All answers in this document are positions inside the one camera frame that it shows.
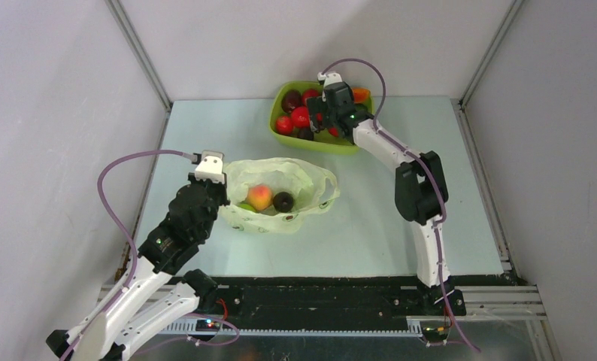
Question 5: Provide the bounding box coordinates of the fake green apple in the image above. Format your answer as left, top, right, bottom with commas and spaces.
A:
238, 202, 257, 213

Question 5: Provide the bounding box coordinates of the fake peach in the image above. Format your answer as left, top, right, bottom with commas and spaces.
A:
245, 185, 274, 212

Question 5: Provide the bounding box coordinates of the pale green plastic bag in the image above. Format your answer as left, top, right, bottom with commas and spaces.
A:
219, 157, 341, 234

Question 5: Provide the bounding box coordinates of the dark purple fake plum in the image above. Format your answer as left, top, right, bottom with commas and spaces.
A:
272, 192, 295, 213

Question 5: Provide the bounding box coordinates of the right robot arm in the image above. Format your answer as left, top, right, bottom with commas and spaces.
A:
306, 82, 450, 314

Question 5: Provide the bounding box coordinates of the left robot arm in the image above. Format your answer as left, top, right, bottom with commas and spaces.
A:
46, 171, 229, 360

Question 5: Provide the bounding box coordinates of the orange red fake mango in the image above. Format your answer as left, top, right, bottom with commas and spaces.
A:
352, 87, 371, 104

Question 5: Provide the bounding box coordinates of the red fake fruit top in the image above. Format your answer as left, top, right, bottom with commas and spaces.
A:
302, 88, 321, 106

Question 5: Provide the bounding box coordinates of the red fake fruit middle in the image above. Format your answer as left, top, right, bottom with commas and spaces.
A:
290, 106, 311, 129

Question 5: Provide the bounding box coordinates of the dark red fake plum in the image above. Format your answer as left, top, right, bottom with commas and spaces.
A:
280, 89, 303, 114

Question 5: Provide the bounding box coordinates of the fake strawberry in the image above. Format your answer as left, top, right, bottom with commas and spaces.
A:
274, 115, 294, 136

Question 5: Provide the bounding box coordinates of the green plastic fruit bowl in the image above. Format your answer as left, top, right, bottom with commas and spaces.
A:
269, 80, 374, 155

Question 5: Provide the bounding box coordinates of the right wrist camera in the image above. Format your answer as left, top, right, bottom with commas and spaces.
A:
317, 71, 343, 89

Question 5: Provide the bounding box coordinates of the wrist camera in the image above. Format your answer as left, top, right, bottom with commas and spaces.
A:
317, 71, 343, 89
193, 150, 226, 185

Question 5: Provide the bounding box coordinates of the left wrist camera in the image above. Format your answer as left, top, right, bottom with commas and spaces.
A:
193, 150, 226, 185

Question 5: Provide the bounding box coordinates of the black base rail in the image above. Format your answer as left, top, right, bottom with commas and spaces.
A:
129, 275, 466, 332

